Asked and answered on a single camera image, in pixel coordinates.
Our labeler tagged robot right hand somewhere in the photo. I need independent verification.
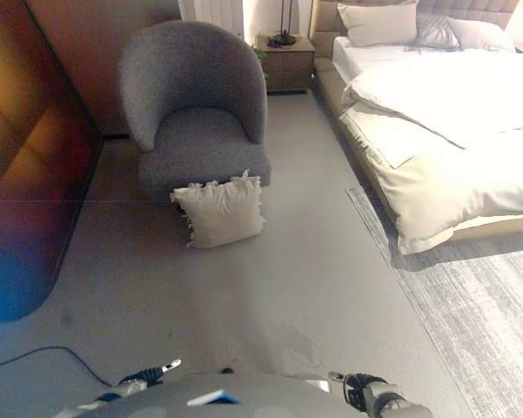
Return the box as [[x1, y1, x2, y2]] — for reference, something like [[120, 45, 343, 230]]
[[328, 370, 376, 402]]

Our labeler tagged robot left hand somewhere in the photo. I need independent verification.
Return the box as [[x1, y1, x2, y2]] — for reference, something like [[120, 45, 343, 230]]
[[127, 357, 183, 388]]

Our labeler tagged cream fringed cushion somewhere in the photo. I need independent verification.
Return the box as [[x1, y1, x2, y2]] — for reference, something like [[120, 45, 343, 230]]
[[170, 168, 267, 250]]

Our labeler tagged grey robot torso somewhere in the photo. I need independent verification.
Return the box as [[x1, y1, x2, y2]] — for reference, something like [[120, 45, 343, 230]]
[[91, 372, 362, 418]]

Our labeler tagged grey striped rug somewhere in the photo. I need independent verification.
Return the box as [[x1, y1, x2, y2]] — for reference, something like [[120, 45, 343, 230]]
[[345, 186, 523, 418]]

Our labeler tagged brown wooden wardrobe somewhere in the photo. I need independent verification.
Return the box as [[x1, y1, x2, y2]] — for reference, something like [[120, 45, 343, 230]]
[[0, 0, 184, 326]]

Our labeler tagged grey upholstered armchair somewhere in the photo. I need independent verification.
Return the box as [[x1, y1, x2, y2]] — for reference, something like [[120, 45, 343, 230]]
[[117, 20, 272, 199]]

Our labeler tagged wooden nightstand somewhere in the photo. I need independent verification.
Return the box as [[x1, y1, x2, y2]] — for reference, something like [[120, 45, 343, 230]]
[[254, 34, 317, 93]]

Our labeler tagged white bed mattress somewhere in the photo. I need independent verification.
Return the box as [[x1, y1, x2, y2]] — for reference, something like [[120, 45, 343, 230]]
[[332, 35, 475, 84]]

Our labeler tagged green potted plant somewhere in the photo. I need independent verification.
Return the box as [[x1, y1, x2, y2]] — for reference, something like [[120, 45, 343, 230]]
[[251, 43, 269, 82]]

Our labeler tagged black table lamp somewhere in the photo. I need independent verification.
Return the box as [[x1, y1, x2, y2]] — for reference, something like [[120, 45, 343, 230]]
[[267, 0, 298, 47]]

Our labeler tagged large beige pillow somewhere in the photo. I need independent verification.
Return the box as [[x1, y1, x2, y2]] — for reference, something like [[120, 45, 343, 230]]
[[337, 1, 419, 48]]

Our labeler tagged grey patterned pillow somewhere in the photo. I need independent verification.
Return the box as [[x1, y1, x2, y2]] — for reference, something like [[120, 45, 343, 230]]
[[415, 12, 462, 49]]

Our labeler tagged white pillow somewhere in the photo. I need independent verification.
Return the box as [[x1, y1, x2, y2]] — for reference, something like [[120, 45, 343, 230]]
[[446, 17, 517, 53]]

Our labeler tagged tufted beige headboard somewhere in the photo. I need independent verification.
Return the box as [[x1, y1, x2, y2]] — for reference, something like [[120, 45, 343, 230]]
[[309, 0, 521, 57]]

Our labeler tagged thin floor cable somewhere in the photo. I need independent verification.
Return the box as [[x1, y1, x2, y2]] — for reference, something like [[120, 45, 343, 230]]
[[0, 346, 114, 388]]

